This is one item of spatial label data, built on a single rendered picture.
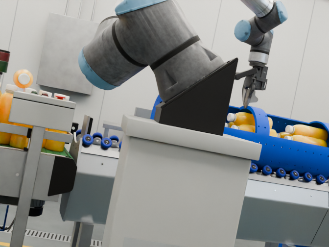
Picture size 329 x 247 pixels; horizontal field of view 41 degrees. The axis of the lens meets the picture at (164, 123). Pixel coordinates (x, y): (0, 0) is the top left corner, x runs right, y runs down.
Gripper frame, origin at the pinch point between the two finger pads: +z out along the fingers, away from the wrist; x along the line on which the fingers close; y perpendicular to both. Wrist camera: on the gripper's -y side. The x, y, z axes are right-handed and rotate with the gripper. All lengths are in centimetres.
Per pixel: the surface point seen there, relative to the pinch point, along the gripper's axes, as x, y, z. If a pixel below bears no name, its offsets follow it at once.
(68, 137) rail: -21, -79, 27
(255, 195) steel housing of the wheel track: -13.9, 6.9, 38.7
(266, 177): -10.9, 12.3, 30.1
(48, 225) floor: 193, -53, 123
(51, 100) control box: -34, -88, 14
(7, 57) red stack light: 33, -106, 0
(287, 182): -11.4, 23.4, 30.7
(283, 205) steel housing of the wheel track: -13.7, 22.6, 41.0
